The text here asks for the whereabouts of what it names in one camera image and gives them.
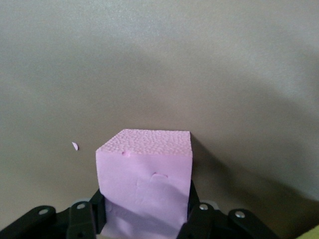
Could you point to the pink foam cube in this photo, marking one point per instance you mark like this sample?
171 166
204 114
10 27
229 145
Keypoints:
144 169

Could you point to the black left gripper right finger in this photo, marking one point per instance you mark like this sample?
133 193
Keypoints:
211 224

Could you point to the brown table cover sheet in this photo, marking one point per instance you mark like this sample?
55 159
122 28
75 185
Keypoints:
159 62

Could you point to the tiny pink foam crumb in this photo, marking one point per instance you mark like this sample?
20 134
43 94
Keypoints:
75 146

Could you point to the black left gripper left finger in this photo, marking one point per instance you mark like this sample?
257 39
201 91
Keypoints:
62 224

